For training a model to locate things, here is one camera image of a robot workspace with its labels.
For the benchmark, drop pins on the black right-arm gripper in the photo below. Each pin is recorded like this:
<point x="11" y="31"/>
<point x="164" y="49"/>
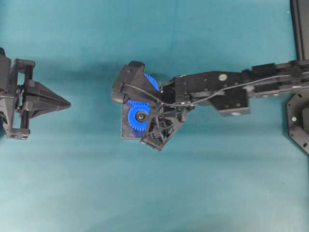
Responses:
<point x="162" y="123"/>

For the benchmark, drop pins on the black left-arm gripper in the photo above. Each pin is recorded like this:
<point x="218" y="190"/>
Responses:
<point x="14" y="84"/>

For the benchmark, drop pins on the small blue gear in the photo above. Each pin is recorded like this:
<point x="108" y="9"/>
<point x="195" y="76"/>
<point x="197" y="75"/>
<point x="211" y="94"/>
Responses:
<point x="136" y="106"/>

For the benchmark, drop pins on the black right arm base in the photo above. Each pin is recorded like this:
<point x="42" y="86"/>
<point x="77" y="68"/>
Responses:
<point x="296" y="110"/>

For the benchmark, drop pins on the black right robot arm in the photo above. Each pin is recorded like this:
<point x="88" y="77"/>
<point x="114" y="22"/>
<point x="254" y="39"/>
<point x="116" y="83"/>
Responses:
<point x="227" y="92"/>

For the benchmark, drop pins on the large blue gear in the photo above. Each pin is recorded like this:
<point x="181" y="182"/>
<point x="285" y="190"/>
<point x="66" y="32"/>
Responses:
<point x="152" y="81"/>

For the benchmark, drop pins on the metal base plate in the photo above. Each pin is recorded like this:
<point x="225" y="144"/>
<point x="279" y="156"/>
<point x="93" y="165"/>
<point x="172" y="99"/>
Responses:
<point x="126" y="131"/>

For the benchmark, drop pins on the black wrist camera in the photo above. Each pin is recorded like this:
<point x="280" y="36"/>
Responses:
<point x="132" y="84"/>

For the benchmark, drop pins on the black frame rail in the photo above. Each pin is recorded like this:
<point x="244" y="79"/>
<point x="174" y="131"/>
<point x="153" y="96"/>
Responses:
<point x="300" y="19"/>

